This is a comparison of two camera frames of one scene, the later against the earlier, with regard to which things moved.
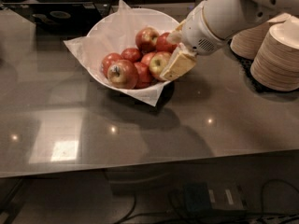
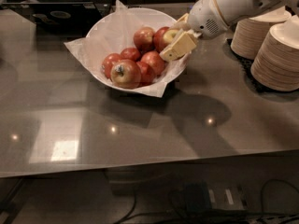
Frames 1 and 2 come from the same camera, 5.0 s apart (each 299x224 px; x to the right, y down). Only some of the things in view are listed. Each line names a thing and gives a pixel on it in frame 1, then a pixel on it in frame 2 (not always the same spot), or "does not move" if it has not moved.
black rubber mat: x=246 y=64 does not move
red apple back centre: x=146 y=39 does not move
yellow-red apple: x=158 y=63 → x=165 y=36
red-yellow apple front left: x=122 y=74 does not move
